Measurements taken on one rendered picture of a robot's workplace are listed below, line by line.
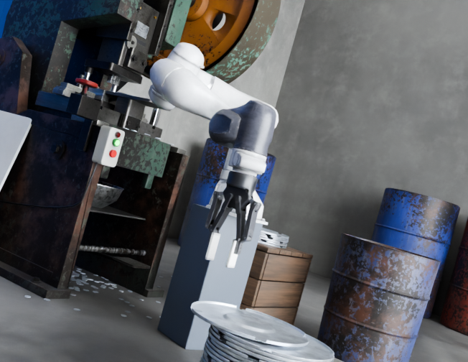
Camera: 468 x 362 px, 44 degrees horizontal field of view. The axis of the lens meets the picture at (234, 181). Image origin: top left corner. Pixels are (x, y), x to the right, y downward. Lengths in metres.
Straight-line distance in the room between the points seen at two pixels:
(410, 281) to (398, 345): 0.26
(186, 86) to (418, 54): 4.07
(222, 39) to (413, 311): 1.42
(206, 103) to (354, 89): 4.03
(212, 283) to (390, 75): 3.93
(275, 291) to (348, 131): 3.28
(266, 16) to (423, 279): 1.29
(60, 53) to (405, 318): 1.75
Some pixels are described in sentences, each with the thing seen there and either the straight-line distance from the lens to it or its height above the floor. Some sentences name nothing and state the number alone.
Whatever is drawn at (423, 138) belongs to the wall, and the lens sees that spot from 5.30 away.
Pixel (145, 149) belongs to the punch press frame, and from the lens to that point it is 2.37.
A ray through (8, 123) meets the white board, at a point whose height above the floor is 0.54.
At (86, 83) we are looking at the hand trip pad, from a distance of 2.09.
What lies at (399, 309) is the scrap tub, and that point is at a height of 0.26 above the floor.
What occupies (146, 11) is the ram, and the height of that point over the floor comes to 1.14.
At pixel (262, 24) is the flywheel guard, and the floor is 1.26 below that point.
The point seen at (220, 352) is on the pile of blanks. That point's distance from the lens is 1.30.
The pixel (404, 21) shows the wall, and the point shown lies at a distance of 5.70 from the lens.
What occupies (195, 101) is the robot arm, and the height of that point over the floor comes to 0.74.
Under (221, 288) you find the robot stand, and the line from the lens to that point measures 1.93.
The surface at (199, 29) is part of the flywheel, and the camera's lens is 2.80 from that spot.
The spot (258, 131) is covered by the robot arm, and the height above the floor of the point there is 0.68.
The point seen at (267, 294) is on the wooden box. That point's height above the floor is 0.16.
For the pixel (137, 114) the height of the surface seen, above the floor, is 0.72.
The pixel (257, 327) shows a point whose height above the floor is 0.24.
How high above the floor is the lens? 0.53
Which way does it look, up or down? 1 degrees up
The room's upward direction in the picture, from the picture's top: 16 degrees clockwise
